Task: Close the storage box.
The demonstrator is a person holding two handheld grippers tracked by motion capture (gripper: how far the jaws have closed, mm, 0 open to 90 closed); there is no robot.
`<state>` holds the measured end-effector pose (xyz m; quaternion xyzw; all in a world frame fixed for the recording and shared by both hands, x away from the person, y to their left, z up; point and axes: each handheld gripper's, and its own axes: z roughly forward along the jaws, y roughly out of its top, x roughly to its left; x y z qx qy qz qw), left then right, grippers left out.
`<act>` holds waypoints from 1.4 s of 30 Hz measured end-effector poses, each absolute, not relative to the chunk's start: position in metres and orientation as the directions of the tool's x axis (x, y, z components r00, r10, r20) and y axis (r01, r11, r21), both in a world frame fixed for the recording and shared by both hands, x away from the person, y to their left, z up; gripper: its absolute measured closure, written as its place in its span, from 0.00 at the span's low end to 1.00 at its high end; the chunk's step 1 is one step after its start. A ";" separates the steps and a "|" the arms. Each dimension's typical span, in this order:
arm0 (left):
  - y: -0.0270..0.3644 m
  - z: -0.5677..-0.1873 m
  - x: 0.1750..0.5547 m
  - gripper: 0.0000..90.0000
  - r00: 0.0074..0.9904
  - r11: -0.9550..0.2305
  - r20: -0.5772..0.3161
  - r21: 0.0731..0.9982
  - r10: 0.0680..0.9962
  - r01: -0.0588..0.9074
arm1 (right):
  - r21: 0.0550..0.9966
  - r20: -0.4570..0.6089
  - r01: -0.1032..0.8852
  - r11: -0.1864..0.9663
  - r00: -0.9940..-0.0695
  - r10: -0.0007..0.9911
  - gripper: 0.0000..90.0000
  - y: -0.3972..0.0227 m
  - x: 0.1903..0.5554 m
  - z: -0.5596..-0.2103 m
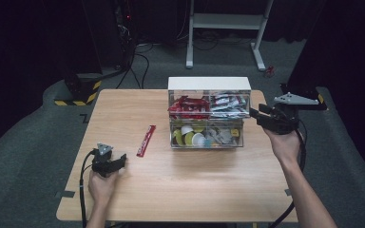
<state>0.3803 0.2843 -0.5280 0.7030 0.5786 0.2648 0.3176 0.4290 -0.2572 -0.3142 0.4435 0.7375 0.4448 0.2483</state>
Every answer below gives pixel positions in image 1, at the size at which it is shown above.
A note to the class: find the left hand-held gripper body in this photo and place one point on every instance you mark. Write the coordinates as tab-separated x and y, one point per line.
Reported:
103	164

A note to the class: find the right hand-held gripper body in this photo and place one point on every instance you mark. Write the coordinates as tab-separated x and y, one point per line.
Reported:
283	120

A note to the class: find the red stick sachet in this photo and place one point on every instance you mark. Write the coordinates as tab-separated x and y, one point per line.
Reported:
146	141

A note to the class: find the clear drawer of sachets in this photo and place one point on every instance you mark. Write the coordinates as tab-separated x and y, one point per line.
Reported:
209	109

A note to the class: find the clear organizer with white lid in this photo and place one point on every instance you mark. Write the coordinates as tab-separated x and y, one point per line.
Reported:
209	83

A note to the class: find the pile of red sachets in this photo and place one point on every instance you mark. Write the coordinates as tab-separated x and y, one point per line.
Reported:
188	107

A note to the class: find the person's left hand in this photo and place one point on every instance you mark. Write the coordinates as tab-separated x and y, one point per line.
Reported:
101	188

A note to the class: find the person's right hand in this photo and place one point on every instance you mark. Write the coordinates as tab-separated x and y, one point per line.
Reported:
286	145

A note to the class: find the pile of silver sachets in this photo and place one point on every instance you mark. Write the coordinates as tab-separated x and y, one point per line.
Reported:
228	104

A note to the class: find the black base with yellow mark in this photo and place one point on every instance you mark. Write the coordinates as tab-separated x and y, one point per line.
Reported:
310	95

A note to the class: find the small red floor object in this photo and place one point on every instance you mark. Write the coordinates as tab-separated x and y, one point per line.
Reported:
268	71

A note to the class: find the heap of small clear packets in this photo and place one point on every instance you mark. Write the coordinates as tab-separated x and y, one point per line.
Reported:
223	136

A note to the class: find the grey tape piece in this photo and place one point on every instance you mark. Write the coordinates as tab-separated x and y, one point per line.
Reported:
65	194
287	192

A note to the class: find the clear drawer of capsules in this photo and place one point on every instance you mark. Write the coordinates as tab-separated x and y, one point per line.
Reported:
206	144

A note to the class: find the heap of small capsule cups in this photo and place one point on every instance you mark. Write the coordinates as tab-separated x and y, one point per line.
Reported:
190	137

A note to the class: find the black yellow striped stand base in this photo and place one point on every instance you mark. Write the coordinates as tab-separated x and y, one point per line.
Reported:
82	90

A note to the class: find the dark equipment rack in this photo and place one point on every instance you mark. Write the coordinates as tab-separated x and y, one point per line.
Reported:
127	31

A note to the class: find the white metal stand frame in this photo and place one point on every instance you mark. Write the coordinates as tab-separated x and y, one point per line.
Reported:
225	21

